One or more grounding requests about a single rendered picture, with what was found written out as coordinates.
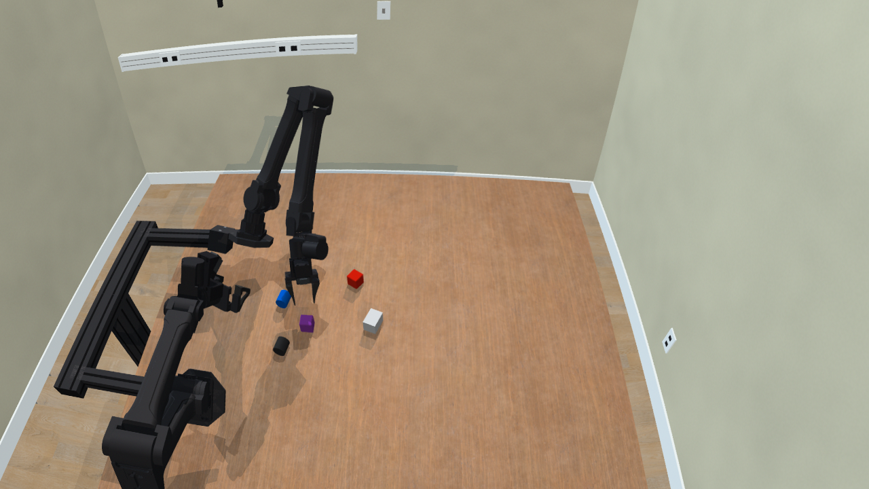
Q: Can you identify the white rectangular block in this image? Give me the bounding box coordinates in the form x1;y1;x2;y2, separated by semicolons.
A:
363;308;383;334

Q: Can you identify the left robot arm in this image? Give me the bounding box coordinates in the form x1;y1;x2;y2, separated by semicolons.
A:
236;86;333;285

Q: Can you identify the blue cylinder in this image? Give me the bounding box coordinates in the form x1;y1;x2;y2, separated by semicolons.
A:
276;290;291;308

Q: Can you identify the purple cube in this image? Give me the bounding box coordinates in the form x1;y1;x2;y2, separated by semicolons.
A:
299;314;315;333

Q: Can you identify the red cube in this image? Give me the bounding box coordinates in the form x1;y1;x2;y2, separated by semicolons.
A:
347;270;364;289

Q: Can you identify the black cylinder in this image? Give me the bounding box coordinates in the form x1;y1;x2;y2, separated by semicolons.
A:
273;336;290;356

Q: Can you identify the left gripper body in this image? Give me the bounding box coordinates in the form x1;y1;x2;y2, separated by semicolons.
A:
285;257;320;284

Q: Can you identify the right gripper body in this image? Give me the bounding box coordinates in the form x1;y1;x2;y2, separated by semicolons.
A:
201;285;240;313

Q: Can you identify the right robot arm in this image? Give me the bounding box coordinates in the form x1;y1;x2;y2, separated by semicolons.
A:
102;251;223;489

